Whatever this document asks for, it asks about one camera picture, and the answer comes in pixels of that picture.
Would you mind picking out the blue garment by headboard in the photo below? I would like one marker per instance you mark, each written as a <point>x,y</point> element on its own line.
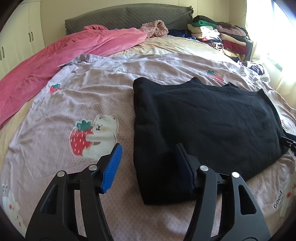
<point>180,33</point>

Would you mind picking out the stack of folded clothes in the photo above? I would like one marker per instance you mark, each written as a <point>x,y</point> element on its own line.
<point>225,37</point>

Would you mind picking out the dusty pink fuzzy garment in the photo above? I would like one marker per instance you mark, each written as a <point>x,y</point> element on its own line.
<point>155,29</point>

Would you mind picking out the lilac strawberry bear bedsheet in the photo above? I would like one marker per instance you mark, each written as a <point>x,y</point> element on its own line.
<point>87,108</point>

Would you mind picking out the pink plush blanket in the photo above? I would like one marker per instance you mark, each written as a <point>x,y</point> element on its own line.
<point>28,78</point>

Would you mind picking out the grey quilted headboard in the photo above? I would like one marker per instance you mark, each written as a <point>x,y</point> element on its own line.
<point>132,16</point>

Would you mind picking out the white bag of small clothes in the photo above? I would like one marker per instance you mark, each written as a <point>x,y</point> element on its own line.
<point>258,68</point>

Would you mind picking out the black sweatshirt with orange cuff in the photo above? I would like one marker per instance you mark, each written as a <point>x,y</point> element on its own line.
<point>178,127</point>

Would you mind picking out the beige bed sheet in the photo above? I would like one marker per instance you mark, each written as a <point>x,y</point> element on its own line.
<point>155,46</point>

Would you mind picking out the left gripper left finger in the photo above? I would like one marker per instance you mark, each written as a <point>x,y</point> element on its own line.
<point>54,217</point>

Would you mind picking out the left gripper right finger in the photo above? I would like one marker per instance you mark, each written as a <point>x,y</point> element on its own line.
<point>225,208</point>

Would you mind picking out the black bedside box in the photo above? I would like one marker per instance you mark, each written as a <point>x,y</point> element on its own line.
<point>249,46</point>

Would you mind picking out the cream wardrobe with black handles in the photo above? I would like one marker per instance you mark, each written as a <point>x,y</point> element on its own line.
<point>22,35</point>

